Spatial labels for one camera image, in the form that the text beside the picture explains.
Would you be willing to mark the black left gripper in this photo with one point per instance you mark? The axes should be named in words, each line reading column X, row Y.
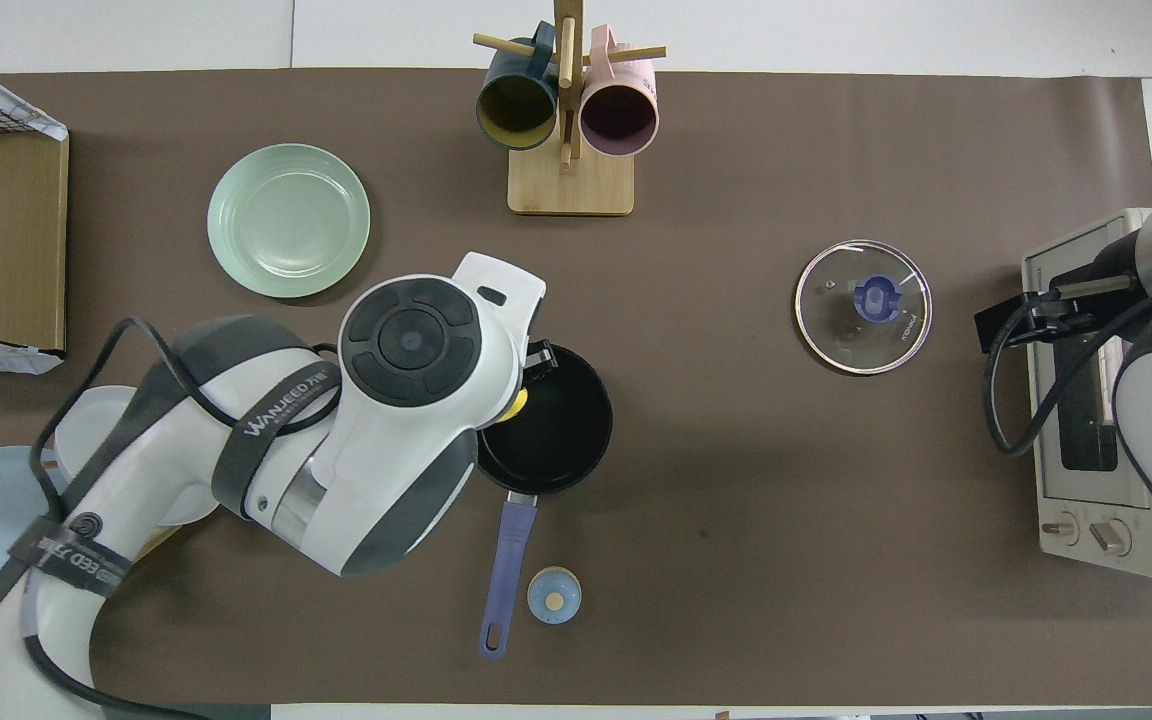
column 539, row 360

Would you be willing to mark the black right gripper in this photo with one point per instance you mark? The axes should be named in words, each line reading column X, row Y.
column 1086, row 305

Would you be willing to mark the glass lid with purple knob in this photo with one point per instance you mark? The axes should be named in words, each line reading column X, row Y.
column 836, row 320

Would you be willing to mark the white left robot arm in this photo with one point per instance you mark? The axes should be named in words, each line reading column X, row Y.
column 411, row 340

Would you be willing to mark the mint green plate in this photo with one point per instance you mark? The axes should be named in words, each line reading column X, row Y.
column 288, row 220

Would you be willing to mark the wooden plate rack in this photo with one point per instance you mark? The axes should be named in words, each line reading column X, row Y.
column 162, row 537

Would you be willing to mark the grey plate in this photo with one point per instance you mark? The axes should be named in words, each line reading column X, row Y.
column 96, row 410

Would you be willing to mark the wooden mug tree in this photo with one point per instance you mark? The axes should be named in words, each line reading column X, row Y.
column 571, row 185

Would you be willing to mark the beige toaster oven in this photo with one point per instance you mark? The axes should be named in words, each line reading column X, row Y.
column 1086, row 500

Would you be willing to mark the brown table mat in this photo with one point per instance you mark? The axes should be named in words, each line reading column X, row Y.
column 736, row 500

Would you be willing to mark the dark blue mug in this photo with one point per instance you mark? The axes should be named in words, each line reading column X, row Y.
column 516, row 105

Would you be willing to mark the pink mug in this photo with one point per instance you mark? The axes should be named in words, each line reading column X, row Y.
column 619, row 115

